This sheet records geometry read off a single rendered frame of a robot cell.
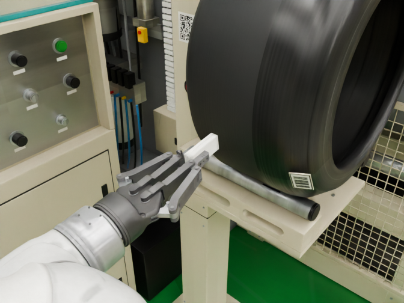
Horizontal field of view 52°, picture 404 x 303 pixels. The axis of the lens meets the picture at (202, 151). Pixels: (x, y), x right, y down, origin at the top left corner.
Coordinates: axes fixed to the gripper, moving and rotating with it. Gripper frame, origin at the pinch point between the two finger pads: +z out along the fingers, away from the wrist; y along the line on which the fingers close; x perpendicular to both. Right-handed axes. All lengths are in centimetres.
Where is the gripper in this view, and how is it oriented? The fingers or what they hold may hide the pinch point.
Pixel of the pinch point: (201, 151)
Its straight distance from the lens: 68.8
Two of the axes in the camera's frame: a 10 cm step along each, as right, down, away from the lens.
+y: -7.5, -3.6, 5.5
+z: 6.5, -5.3, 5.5
